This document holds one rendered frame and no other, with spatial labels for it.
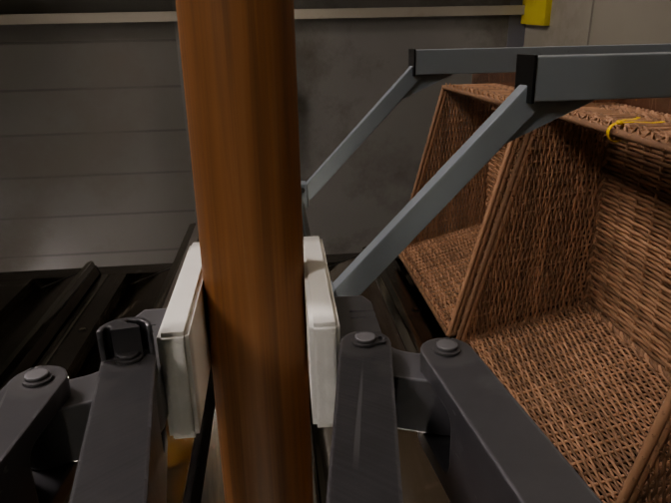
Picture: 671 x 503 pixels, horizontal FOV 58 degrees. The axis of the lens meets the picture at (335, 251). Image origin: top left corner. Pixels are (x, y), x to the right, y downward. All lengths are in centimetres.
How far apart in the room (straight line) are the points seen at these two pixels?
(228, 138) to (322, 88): 278
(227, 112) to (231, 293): 5
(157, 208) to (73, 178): 41
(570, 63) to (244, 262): 48
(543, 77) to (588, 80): 4
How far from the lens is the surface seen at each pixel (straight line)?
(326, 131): 297
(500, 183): 121
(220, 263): 17
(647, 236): 111
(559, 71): 61
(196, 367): 16
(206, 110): 16
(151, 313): 18
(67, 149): 313
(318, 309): 15
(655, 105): 112
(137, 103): 301
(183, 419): 16
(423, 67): 106
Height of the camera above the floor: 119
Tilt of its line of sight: 5 degrees down
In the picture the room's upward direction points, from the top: 93 degrees counter-clockwise
